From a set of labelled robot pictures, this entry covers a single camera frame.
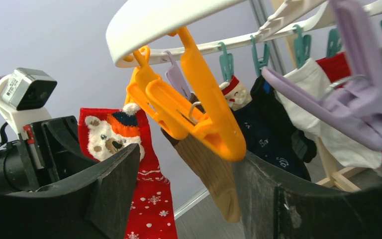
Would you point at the santa christmas sock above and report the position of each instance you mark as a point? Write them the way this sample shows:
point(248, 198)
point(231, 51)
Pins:
point(235, 93)

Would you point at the navy blue patterned sock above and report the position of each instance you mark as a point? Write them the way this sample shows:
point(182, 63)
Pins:
point(270, 134)

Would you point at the brown sock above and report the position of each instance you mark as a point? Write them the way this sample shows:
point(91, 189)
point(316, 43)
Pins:
point(214, 172)

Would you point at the red white sock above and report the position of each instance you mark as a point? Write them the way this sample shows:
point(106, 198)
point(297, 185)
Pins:
point(316, 77)

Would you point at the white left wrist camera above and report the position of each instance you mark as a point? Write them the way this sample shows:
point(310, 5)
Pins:
point(23, 95)

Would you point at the orange clip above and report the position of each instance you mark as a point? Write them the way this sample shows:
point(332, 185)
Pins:
point(217, 127)
point(141, 91)

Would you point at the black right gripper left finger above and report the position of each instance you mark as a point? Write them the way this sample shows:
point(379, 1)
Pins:
point(91, 204)

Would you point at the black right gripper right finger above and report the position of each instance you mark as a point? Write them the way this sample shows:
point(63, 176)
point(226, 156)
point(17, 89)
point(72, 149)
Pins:
point(278, 205)

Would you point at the wooden drying rack frame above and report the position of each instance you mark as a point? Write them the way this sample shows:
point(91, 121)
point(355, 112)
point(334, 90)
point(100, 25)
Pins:
point(332, 165)

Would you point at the white oval clip hanger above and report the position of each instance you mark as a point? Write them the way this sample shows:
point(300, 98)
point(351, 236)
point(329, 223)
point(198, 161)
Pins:
point(140, 22)

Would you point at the purple clip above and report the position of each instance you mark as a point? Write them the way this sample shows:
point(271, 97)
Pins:
point(176, 78)
point(355, 109)

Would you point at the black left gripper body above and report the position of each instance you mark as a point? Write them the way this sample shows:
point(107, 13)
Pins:
point(50, 153)

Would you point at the red snowflake sock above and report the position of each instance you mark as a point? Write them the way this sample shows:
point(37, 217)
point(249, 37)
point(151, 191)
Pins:
point(105, 132)

